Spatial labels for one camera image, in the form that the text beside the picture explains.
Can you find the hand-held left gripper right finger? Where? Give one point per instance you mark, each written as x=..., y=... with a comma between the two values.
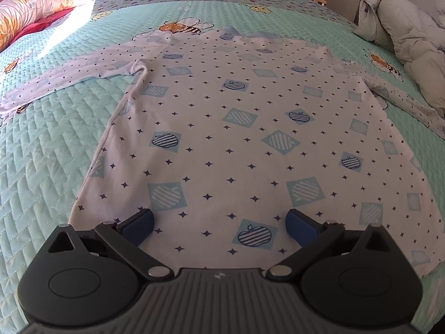
x=302, y=226

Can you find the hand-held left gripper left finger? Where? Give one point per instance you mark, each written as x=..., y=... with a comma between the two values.
x=139, y=226

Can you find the white star print shirt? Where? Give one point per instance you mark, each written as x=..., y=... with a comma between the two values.
x=222, y=118

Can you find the mint quilted bee bedspread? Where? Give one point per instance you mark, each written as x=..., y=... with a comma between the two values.
x=52, y=139

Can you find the red blanket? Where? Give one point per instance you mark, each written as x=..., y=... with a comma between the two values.
x=45, y=24

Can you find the beige puffer jacket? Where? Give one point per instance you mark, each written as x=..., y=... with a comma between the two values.
x=410, y=31

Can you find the floral duvet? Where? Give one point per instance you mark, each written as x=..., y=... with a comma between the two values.
x=34, y=3

